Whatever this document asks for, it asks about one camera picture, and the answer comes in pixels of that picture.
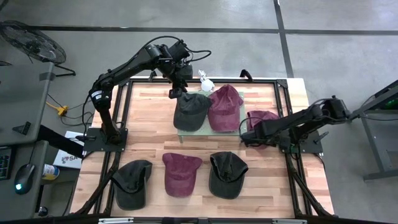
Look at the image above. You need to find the silver metal bracket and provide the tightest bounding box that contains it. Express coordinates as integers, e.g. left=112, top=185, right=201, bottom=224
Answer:
left=272, top=218, right=308, bottom=224
left=98, top=217, right=134, bottom=224

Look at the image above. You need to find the grey desk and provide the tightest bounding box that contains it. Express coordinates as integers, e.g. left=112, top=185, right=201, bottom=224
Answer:
left=0, top=139, right=50, bottom=222
left=0, top=62, right=55, bottom=147

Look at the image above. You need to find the small green perforated shelf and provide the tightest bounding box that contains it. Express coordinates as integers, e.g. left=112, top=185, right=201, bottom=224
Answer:
left=177, top=90, right=248, bottom=144

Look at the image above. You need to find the grey metal table frame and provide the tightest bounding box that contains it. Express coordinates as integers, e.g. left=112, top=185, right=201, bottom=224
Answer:
left=349, top=79, right=398, bottom=182

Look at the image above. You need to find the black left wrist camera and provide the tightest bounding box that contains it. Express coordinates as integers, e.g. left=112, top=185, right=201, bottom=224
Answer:
left=167, top=40, right=191, bottom=63

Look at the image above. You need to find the maroon baseball cap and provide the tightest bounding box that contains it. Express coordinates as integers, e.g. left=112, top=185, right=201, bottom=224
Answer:
left=246, top=110, right=280, bottom=150
left=162, top=152, right=203, bottom=198
left=207, top=83, right=244, bottom=133

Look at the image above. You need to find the white and yellow can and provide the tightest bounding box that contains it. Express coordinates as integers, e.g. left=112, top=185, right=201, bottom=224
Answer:
left=42, top=164, right=60, bottom=181

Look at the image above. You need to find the white printed cardboard box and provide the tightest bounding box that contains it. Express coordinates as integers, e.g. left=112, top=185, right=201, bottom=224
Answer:
left=52, top=130, right=85, bottom=170

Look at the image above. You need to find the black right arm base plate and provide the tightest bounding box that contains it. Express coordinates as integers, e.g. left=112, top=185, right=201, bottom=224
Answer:
left=278, top=129, right=324, bottom=155

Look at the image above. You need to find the black floor fan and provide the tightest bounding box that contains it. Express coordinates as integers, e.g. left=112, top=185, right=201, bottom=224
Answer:
left=0, top=20, right=77, bottom=78

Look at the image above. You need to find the dark grey baseball cap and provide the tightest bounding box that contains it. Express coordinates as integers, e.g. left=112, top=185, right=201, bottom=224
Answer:
left=173, top=92, right=214, bottom=133
left=111, top=159, right=154, bottom=212
left=208, top=151, right=249, bottom=200

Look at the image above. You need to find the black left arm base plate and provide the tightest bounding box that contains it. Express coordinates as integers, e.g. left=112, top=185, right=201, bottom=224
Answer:
left=83, top=127, right=129, bottom=153

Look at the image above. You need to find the black wedge stand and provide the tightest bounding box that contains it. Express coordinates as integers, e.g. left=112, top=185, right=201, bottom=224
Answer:
left=12, top=121, right=32, bottom=136

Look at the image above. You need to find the black computer mouse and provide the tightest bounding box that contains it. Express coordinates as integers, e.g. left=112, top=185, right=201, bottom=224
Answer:
left=14, top=163, right=36, bottom=196

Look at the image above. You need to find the black keyboard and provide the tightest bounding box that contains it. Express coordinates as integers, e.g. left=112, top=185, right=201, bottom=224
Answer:
left=0, top=146, right=13, bottom=181

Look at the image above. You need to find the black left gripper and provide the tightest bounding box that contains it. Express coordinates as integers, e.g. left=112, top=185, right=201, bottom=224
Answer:
left=160, top=55, right=193, bottom=100

